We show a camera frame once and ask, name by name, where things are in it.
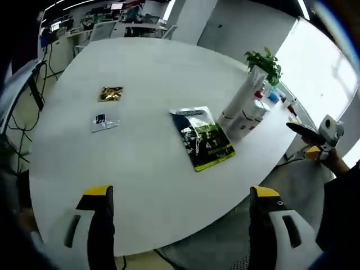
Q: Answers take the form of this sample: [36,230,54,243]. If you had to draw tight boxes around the potted green plant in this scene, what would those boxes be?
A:
[244,47,283,87]

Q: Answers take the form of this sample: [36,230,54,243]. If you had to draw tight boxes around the person's right hand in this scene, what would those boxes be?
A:
[322,148,351,178]

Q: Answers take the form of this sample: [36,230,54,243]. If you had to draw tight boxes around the green black packet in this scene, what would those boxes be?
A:
[169,106,236,173]

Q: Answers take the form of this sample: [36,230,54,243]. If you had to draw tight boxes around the black floor cables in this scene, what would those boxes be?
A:
[0,61,57,175]

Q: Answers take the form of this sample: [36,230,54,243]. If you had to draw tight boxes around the white skincare tube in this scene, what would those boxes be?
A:
[217,66,269,129]

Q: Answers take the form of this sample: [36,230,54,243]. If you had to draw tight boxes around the gold foil packet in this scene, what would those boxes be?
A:
[97,86,124,102]

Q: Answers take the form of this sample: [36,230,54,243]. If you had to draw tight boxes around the white mesh chair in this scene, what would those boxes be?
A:
[157,160,338,270]

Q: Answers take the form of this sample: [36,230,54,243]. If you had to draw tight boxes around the small red white bottle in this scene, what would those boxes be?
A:
[286,98,299,116]

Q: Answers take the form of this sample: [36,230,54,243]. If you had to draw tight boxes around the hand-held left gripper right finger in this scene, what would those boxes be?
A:
[249,185,317,270]

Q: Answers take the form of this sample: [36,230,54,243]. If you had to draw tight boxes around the small clear packet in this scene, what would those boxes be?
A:
[91,112,120,133]

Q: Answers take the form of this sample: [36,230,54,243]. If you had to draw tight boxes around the white office chair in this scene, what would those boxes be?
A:
[161,24,179,40]
[91,22,118,40]

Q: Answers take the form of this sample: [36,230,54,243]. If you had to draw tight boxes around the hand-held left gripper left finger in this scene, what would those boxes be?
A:
[63,184,116,270]

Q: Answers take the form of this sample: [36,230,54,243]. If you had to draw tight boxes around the white red-collared skincare pump bottle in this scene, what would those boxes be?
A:
[253,80,268,102]

